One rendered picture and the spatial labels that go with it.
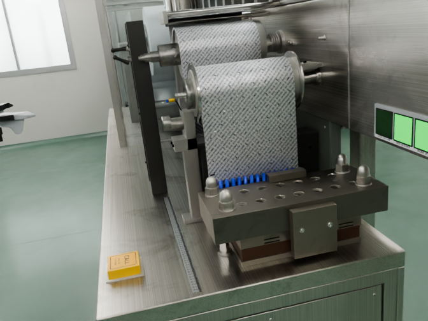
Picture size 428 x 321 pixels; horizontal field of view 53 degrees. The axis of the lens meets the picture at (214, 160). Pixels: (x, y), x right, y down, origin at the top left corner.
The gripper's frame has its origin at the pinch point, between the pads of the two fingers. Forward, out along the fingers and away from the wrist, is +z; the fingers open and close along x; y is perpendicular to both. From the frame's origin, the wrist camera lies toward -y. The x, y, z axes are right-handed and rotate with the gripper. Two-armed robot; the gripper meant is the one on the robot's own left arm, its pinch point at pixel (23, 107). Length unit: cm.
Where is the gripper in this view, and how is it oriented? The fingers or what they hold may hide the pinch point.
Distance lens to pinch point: 134.4
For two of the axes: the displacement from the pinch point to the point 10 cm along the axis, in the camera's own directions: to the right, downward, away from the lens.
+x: 7.3, 2.7, -6.3
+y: 0.0, 9.2, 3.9
